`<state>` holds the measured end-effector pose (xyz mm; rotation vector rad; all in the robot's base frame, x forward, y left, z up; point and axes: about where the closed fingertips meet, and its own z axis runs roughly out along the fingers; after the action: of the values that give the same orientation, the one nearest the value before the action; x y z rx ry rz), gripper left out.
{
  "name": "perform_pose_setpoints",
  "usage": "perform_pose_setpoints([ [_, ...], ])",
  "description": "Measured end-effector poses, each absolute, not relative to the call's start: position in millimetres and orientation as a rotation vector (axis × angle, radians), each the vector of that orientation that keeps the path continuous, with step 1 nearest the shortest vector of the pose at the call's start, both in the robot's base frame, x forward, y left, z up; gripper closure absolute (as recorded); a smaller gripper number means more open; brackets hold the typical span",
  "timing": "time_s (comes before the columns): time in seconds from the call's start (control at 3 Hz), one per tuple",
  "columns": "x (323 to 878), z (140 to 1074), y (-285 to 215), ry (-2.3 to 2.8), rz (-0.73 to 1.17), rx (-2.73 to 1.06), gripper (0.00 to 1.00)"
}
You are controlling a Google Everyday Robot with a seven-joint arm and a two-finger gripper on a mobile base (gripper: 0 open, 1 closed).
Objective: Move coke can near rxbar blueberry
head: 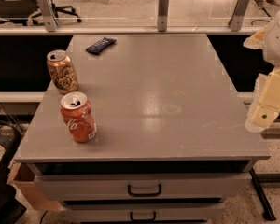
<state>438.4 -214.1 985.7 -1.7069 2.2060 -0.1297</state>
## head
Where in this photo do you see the black table leg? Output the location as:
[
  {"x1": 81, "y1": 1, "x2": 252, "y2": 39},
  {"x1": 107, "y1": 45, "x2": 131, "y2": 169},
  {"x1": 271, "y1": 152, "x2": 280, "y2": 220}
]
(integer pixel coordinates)
[{"x1": 249, "y1": 169, "x2": 276, "y2": 221}]

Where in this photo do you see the upper grey drawer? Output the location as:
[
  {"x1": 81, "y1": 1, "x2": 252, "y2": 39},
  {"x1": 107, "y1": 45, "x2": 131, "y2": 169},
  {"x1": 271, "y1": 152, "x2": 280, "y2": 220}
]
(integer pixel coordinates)
[{"x1": 35, "y1": 173, "x2": 250, "y2": 202}]

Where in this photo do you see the middle metal bracket post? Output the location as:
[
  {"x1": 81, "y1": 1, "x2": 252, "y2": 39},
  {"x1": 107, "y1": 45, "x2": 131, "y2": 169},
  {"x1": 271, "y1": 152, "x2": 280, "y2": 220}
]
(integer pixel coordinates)
[{"x1": 157, "y1": 0, "x2": 169, "y2": 32}]

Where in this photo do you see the metal bracket post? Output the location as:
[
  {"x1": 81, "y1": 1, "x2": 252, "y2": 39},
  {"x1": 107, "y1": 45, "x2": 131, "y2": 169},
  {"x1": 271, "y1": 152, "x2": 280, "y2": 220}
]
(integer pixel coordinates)
[
  {"x1": 36, "y1": 0, "x2": 58, "y2": 32},
  {"x1": 228, "y1": 0, "x2": 250, "y2": 32},
  {"x1": 157, "y1": 0, "x2": 169, "y2": 32}
]

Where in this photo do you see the right metal bracket post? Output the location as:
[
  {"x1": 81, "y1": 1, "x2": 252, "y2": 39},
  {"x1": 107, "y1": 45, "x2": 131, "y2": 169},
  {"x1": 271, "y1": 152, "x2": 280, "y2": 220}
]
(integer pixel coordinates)
[{"x1": 228, "y1": 0, "x2": 250, "y2": 32}]

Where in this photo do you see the left metal bracket post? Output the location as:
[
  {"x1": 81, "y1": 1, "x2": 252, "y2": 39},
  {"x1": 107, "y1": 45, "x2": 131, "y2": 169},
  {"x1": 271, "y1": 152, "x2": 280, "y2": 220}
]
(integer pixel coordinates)
[{"x1": 36, "y1": 0, "x2": 58, "y2": 32}]

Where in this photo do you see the black cable on floor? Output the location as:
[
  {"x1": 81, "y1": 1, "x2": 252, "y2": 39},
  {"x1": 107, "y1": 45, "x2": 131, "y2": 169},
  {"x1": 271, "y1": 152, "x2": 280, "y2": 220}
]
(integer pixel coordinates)
[{"x1": 250, "y1": 0, "x2": 273, "y2": 26}]

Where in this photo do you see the black upper drawer handle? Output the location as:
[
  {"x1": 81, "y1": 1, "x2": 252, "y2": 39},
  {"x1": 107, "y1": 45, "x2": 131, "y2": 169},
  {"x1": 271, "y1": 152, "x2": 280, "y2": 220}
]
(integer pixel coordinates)
[{"x1": 127, "y1": 184, "x2": 162, "y2": 198}]

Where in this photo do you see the dark blue rxbar wrapper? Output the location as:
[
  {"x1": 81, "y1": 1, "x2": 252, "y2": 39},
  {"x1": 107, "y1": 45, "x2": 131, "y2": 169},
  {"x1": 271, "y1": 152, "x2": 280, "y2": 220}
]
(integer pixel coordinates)
[{"x1": 86, "y1": 37, "x2": 117, "y2": 55}]

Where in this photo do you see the black drawer handle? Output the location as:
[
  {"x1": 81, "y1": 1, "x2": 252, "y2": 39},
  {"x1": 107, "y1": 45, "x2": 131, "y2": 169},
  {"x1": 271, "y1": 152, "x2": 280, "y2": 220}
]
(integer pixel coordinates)
[
  {"x1": 127, "y1": 184, "x2": 162, "y2": 198},
  {"x1": 129, "y1": 211, "x2": 157, "y2": 222}
]

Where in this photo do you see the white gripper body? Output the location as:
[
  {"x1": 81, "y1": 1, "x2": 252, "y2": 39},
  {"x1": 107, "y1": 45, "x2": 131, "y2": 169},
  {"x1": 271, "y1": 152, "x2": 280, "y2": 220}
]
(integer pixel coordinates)
[{"x1": 263, "y1": 10, "x2": 280, "y2": 66}]

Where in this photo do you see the cardboard box under table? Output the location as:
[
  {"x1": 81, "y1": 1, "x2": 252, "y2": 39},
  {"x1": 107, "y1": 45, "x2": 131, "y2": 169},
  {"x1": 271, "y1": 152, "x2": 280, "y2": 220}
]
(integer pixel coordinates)
[{"x1": 8, "y1": 162, "x2": 61, "y2": 212}]

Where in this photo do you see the red coke can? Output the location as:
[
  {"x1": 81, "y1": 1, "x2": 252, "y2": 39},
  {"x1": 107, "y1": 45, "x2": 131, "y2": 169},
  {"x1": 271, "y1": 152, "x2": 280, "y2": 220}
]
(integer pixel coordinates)
[{"x1": 61, "y1": 91, "x2": 97, "y2": 143}]

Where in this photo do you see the black lower drawer handle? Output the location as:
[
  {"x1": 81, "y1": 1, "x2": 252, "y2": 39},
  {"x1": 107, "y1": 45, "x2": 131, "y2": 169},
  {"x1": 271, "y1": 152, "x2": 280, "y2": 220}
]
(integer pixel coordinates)
[{"x1": 129, "y1": 211, "x2": 157, "y2": 222}]

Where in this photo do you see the black office chair background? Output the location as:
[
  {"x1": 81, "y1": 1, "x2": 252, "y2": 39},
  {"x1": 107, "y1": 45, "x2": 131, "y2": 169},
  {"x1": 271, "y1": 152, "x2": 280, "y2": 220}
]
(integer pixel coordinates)
[{"x1": 0, "y1": 0, "x2": 82, "y2": 26}]

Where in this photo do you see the brown gold soda can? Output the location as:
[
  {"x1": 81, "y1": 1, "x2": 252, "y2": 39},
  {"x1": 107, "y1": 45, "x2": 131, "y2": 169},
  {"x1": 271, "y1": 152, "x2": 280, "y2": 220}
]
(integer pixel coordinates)
[{"x1": 47, "y1": 49, "x2": 78, "y2": 94}]

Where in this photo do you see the lower grey drawer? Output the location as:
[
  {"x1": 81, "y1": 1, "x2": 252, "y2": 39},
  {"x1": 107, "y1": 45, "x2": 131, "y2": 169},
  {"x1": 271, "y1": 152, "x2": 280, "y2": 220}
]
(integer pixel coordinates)
[{"x1": 62, "y1": 203, "x2": 225, "y2": 223}]

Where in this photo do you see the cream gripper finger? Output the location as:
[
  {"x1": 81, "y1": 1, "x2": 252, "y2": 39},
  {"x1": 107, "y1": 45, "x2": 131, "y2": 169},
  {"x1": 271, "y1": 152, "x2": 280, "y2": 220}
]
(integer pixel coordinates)
[
  {"x1": 245, "y1": 67, "x2": 280, "y2": 133},
  {"x1": 244, "y1": 25, "x2": 268, "y2": 49}
]

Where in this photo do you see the black chair at left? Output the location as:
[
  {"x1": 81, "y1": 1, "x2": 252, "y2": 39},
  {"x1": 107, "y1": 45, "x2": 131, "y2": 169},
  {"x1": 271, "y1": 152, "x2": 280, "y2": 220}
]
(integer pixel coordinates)
[{"x1": 0, "y1": 121, "x2": 26, "y2": 224}]

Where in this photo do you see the grey drawer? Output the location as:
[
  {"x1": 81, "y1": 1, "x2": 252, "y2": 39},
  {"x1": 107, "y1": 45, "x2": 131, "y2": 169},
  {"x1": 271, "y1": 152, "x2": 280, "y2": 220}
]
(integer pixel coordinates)
[
  {"x1": 35, "y1": 173, "x2": 250, "y2": 202},
  {"x1": 62, "y1": 203, "x2": 225, "y2": 223}
]

